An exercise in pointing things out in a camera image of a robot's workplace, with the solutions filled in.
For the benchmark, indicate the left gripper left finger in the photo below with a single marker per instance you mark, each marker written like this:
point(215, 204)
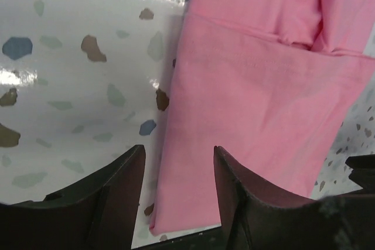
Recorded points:
point(96, 212)

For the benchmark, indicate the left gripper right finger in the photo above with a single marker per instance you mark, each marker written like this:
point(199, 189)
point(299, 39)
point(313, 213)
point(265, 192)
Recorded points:
point(256, 214)

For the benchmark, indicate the pink t shirt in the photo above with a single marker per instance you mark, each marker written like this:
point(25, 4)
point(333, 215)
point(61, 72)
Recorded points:
point(270, 81)

